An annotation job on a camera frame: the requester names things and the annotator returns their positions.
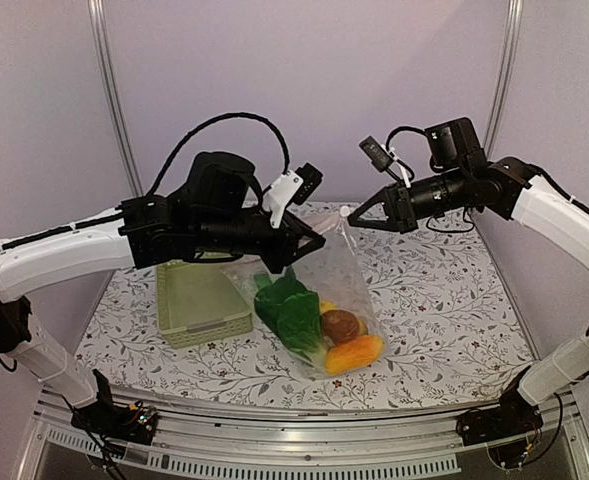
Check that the clear zip top bag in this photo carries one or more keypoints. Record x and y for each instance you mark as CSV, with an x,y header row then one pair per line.
x,y
332,271

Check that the bok choy toy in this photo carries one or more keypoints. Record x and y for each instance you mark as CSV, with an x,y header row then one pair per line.
x,y
291,311

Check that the right aluminium frame post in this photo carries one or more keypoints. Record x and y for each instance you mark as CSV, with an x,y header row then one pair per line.
x,y
507,61

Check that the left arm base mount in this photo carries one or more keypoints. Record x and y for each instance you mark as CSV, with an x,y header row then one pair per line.
x,y
136,423

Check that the aluminium front rail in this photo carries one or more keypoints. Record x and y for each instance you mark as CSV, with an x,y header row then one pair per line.
x,y
199,439

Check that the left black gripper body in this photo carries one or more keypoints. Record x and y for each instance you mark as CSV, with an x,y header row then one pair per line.
x,y
274,255

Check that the left aluminium frame post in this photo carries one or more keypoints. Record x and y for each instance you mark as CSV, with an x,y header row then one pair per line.
x,y
97,17

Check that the brown kiwi toy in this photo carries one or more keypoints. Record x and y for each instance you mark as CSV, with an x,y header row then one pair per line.
x,y
340,326

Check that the green plastic basket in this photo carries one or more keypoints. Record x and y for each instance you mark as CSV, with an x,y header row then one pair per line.
x,y
198,304

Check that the yellow lemon toy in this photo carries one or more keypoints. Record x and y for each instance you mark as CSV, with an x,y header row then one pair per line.
x,y
326,306

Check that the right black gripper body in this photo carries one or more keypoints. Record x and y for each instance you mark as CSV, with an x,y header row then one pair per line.
x,y
406,220

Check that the aluminium frame post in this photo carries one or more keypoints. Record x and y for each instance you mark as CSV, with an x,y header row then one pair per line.
x,y
97,17
507,61

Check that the floral table mat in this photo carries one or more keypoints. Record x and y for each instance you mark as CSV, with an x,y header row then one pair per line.
x,y
452,336

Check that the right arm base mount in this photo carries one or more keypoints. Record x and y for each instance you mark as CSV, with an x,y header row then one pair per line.
x,y
511,416

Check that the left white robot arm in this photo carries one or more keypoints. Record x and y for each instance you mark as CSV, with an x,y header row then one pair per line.
x,y
220,214

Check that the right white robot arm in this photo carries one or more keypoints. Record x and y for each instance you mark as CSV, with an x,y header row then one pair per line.
x,y
520,193

